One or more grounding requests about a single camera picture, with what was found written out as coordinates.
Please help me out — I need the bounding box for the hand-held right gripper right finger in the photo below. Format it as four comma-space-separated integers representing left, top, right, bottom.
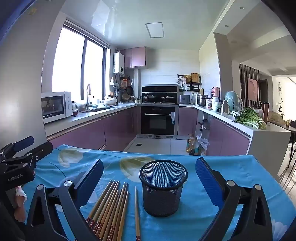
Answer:
195, 157, 273, 241

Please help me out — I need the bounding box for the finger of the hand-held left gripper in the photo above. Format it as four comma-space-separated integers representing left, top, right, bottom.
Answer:
0, 136, 35, 161
9, 141, 53, 171

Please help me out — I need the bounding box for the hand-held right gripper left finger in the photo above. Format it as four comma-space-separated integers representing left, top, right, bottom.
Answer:
26, 159, 104, 241

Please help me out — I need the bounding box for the bunch of wooden chopsticks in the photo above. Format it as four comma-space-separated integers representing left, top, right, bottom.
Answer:
85, 179, 130, 241

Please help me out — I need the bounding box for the black mesh utensil holder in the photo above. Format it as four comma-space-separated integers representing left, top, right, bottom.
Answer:
139, 159, 188, 217

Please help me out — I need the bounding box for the wooden chopstick red patterned end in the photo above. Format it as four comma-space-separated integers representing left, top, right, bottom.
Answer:
135, 186, 141, 241

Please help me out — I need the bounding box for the person's left hand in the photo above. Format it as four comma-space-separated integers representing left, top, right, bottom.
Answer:
14, 186, 28, 223

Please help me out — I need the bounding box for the white kitchen countertop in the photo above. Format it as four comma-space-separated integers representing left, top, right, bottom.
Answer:
44, 102, 292, 137

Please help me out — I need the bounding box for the dark cooking oil bottle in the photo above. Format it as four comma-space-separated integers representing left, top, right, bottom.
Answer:
190, 137, 200, 156

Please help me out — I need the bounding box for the blue floral tablecloth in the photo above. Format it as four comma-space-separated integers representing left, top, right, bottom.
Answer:
23, 144, 288, 241

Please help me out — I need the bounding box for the yellow cooking oil bottle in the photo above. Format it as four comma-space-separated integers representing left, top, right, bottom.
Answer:
186, 134, 195, 153

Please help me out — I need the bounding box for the pink base cabinet run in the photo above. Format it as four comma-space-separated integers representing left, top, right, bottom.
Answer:
47, 104, 139, 151
178, 107, 252, 157

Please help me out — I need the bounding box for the white microwave oven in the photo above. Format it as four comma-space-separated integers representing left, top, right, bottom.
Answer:
41, 91, 73, 124

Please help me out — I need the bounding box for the kitchen sink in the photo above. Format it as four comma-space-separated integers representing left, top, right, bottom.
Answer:
80, 106, 116, 113

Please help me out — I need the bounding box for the bunch of green vegetables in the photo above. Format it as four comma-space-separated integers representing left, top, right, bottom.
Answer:
232, 107, 264, 129

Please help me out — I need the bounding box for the black built-in oven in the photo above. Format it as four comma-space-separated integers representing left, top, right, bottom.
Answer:
139, 105, 179, 139

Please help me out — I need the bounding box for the steel stockpot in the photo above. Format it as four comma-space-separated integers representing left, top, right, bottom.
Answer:
196, 94, 209, 106

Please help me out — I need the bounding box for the mint green air fryer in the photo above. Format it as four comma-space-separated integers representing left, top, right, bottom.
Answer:
225, 91, 242, 111

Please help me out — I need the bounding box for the brown tumbler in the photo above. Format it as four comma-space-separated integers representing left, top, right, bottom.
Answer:
262, 102, 270, 123

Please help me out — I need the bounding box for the black lidded wok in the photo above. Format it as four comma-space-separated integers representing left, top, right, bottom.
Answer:
143, 93, 158, 103
161, 93, 176, 103

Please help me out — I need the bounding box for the kitchen window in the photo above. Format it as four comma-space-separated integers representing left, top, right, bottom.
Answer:
52, 20, 110, 102

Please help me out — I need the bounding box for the black stove hood unit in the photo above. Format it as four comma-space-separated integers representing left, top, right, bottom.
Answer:
142, 84, 178, 104

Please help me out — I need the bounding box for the wooden slat partition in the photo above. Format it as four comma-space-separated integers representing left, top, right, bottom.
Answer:
239, 64, 261, 108

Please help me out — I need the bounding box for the ceiling light panel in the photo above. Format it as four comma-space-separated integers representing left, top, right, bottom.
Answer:
145, 23, 165, 38

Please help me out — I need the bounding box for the black wall rack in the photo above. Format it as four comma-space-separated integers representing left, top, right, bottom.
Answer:
177, 74, 202, 92

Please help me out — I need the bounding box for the pink wall picture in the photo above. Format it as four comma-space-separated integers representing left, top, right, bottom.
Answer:
247, 77, 259, 102

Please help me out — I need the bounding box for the white wall water heater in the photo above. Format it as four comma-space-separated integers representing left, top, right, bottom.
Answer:
113, 52, 125, 75

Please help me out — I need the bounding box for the pink wall cabinet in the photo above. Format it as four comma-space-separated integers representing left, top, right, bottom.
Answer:
120, 47, 147, 69

